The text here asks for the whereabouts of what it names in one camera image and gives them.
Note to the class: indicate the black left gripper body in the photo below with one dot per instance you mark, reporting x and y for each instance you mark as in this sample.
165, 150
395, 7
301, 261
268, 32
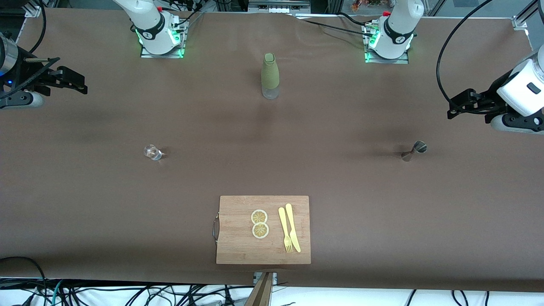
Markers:
487, 97

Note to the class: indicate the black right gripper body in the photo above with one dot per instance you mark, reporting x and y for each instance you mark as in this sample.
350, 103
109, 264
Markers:
30, 77

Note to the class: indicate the steel double-cone jigger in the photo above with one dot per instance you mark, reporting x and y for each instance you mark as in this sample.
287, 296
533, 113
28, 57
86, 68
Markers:
420, 147

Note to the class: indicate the clear glass measuring cup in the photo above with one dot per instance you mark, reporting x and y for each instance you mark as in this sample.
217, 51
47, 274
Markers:
152, 152

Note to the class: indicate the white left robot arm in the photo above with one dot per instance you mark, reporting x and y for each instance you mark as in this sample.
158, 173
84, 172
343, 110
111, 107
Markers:
399, 25

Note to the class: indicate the brown table cover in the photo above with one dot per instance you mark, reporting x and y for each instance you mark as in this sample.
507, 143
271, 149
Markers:
127, 204

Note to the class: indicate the orange background items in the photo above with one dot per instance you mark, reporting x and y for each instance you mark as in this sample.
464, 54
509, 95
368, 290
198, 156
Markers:
365, 4

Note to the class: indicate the green-sleeved glass bottle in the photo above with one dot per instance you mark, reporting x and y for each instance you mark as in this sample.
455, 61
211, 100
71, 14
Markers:
270, 72

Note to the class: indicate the yellow plastic knife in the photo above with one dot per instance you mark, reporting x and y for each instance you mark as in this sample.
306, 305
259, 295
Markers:
290, 216

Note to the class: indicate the grey socket strip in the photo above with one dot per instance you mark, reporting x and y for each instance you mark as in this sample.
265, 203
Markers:
278, 6

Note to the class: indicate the yellow plastic fork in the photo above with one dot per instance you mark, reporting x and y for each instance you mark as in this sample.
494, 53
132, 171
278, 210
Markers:
282, 219

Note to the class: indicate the wooden cutting board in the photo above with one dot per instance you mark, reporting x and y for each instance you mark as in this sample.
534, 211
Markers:
238, 238

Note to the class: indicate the lemon slice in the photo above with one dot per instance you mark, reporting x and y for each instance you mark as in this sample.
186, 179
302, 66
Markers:
260, 230
259, 216

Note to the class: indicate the aluminium frame corner bracket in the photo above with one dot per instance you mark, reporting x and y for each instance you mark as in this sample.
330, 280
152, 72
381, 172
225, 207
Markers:
520, 21
32, 10

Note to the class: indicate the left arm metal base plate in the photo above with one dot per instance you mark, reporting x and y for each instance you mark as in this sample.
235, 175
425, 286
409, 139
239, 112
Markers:
389, 61

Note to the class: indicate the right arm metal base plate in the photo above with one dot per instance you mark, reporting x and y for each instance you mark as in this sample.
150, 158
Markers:
161, 55

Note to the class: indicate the metal mounting bracket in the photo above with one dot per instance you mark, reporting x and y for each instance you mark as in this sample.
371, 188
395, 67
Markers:
275, 277

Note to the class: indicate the wooden post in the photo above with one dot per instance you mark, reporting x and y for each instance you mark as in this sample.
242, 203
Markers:
261, 293

